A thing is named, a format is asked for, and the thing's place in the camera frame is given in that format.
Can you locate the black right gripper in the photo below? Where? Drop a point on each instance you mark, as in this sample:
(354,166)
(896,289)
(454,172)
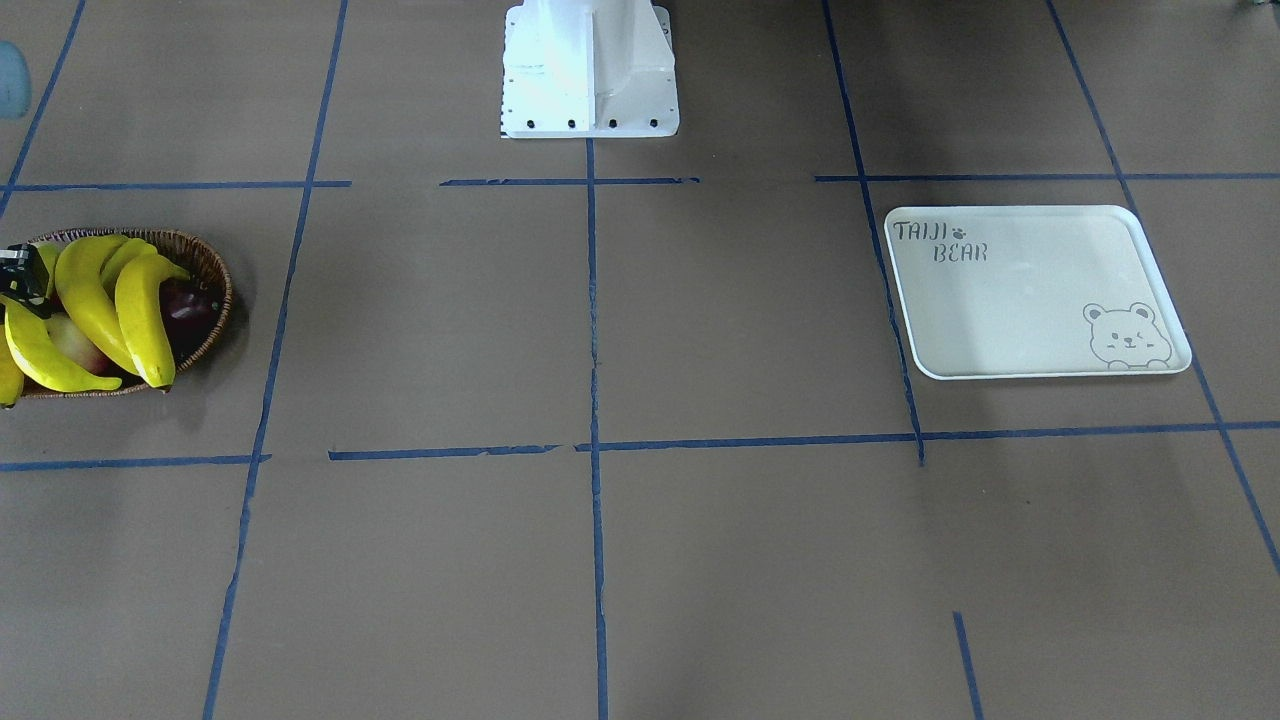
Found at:
(20,281)

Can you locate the yellow banana carried to tray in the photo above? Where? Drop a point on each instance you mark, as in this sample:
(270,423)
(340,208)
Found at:
(34,352)

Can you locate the yellow banana basket middle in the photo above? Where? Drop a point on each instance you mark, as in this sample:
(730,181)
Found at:
(78,283)

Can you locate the yellow banana basket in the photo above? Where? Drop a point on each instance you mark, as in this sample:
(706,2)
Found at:
(138,307)
(78,283)

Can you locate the yellow banana basket outer edge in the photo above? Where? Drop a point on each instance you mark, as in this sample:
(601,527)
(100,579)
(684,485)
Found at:
(12,378)

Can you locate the brown wicker basket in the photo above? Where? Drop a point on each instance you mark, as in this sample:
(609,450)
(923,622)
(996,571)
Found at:
(209,273)

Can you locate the pink white peach front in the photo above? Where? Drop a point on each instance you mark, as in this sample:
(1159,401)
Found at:
(73,343)

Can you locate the dark purple plum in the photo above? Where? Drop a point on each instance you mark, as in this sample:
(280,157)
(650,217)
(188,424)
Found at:
(190,312)

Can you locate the white bear print tray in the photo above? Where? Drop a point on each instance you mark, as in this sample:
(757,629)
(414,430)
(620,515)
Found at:
(1043,291)

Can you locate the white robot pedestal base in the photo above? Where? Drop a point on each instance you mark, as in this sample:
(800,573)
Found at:
(588,69)

